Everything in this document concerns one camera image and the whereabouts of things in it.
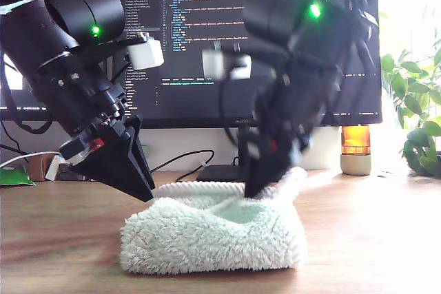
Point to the green plastic bag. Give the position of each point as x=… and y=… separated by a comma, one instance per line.
x=13, y=177

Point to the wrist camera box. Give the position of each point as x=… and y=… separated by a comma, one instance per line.
x=224, y=63
x=146, y=54

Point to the brown cardboard box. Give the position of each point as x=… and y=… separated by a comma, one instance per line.
x=36, y=168

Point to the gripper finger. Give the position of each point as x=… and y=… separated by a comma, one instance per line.
x=265, y=166

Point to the black monitor with video window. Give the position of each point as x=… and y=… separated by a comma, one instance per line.
x=20, y=108

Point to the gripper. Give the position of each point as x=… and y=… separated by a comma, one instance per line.
x=79, y=101

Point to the mint green fluffy tea towel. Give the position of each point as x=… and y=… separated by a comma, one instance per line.
x=206, y=235

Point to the wide black code monitor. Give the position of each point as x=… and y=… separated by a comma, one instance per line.
x=193, y=15

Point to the small black box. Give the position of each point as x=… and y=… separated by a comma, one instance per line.
x=65, y=175

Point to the green leafy houseplant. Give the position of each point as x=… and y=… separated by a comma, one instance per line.
x=413, y=101

